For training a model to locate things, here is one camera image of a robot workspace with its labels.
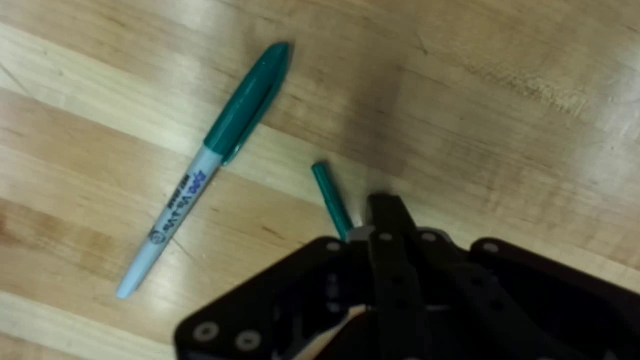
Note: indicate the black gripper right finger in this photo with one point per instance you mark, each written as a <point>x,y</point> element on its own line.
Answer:
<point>467,307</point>

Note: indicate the green cap white marker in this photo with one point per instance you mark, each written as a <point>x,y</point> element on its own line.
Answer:
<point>247,107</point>

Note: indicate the thin green pen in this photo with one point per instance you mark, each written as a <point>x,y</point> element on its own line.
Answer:
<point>331,197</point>

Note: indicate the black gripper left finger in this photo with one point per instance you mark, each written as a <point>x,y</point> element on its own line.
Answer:
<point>280,301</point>

